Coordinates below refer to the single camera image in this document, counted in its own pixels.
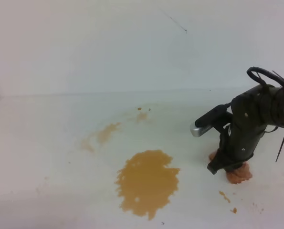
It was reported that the small coffee drips right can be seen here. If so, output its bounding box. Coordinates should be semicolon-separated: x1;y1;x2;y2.
219;191;237;214

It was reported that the smeared light coffee stain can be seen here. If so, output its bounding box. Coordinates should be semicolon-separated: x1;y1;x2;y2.
79;107;152;154

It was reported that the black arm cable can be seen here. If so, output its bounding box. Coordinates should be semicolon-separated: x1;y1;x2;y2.
246;66;284;90

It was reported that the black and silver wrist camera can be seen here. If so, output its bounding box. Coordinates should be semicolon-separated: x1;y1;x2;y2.
190;103;233;137

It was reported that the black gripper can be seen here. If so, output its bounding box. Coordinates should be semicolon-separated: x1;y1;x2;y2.
207;86;279;175

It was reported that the large brown coffee puddle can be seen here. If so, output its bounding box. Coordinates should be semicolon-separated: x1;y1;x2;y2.
115;149;180;221

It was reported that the pinkish-brown rag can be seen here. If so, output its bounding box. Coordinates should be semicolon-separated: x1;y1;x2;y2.
208;152;253;185

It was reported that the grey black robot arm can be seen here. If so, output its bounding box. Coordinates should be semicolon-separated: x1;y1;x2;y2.
207;85;284;174

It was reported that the black cable tie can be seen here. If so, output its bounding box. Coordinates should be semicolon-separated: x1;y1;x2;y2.
275;136;284;162

